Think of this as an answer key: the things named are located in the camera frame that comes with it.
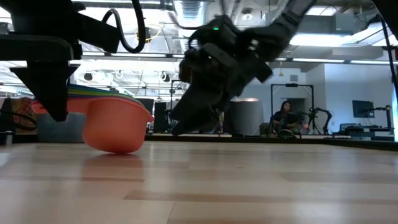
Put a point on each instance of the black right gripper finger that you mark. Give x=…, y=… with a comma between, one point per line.
x=196, y=118

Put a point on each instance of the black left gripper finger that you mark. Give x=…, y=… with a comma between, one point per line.
x=49, y=87

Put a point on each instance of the orange nested measuring cup stack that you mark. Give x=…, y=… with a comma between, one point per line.
x=115, y=127

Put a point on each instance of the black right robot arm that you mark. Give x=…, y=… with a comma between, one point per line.
x=280, y=25

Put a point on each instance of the black background robot arm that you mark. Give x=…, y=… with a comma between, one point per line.
x=320, y=118

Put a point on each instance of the grey plastic basket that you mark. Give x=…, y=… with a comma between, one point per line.
x=76, y=130

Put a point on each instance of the orange patterned board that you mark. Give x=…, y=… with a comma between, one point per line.
x=21, y=112

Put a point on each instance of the black computer monitor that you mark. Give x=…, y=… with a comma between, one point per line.
x=148, y=104

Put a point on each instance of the grey cylindrical bin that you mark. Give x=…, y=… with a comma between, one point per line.
x=247, y=118

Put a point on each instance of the long ceiling light strip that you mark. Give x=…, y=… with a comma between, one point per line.
x=149, y=55

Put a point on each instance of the person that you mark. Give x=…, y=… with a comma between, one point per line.
x=284, y=118

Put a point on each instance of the background desk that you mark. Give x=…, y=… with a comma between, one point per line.
x=367, y=128

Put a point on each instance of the black gantry frame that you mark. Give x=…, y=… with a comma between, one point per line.
x=292, y=85

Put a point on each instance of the silver ceiling duct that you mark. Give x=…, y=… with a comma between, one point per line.
x=186, y=9

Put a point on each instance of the black wall monitor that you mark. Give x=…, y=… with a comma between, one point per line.
x=363, y=109

